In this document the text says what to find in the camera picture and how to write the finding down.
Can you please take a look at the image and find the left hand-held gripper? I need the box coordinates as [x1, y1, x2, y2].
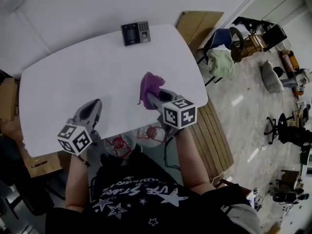
[57, 98, 103, 156]

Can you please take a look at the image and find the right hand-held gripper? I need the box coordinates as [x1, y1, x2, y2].
[146, 88, 197, 134]

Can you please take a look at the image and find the purple cloth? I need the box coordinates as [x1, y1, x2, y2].
[136, 71, 166, 111]

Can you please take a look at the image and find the black keypad device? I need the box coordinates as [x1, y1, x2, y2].
[120, 20, 151, 47]

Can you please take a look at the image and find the person's left forearm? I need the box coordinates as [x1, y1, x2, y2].
[65, 152, 98, 213]

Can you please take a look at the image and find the person's right forearm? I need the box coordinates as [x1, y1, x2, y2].
[174, 127, 217, 196]

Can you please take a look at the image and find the black wrist band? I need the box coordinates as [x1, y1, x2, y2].
[78, 156, 91, 168]

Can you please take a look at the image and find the clear shoe with red trim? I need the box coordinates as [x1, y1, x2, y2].
[136, 123, 169, 148]
[103, 133, 135, 159]

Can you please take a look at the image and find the wooden slat bench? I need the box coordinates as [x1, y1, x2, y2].
[187, 98, 235, 180]

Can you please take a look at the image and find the pale green blanket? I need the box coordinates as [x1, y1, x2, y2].
[207, 48, 236, 79]

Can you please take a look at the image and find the brown cardboard box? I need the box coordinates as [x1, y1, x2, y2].
[0, 77, 20, 122]

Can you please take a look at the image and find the blue chair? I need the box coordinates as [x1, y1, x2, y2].
[196, 27, 244, 87]

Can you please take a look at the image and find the flat cardboard sheet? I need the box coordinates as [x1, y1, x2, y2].
[175, 10, 225, 51]

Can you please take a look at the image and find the black star-print shirt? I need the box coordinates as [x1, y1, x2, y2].
[45, 144, 261, 234]

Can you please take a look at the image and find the grey cushion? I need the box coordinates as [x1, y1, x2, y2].
[261, 60, 285, 93]

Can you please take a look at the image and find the black office chair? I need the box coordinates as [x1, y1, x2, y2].
[264, 113, 312, 146]

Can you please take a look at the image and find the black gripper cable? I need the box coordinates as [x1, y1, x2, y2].
[163, 128, 181, 171]

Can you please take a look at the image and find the white floor cable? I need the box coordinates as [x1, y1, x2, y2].
[211, 140, 269, 183]

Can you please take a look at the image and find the wooden frame chair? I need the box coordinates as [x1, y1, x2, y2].
[240, 32, 266, 59]

